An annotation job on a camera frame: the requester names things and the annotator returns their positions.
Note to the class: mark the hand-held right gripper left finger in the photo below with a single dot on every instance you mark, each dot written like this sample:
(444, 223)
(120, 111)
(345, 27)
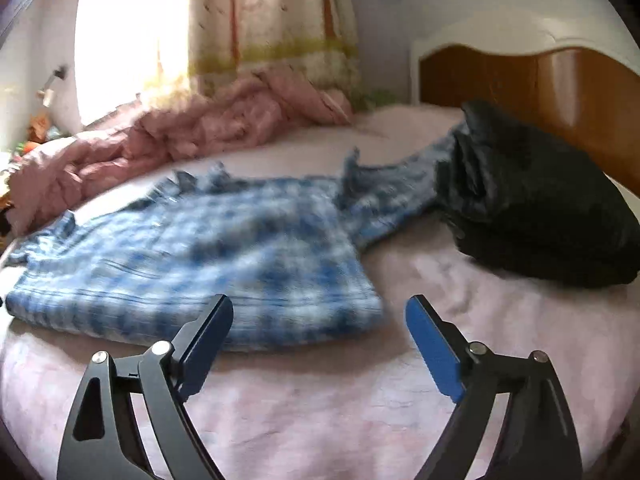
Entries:
(200, 347)

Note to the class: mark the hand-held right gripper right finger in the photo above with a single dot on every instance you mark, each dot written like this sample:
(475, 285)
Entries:
(434, 350)

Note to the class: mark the blue plaid shirt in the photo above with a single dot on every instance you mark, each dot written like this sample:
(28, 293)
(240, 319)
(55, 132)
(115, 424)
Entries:
(210, 260)

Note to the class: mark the pink bed sheet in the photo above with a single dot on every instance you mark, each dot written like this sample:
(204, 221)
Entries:
(320, 400)

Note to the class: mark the black folded garment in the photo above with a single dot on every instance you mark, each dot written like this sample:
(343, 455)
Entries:
(540, 210)

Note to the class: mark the pink quilted comforter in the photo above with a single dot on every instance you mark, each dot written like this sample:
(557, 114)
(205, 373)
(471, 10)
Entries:
(165, 130)

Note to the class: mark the colourful clutter on bedside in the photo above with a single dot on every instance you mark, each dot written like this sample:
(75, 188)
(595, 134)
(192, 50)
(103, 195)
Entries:
(35, 132)

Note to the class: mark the floral patterned curtain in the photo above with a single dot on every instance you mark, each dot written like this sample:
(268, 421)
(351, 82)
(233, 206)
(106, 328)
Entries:
(272, 25)

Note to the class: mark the wooden headboard with white frame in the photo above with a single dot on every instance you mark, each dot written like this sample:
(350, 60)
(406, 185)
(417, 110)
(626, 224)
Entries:
(525, 70)

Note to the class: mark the wall lamp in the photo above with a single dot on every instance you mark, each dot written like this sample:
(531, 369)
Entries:
(52, 85)

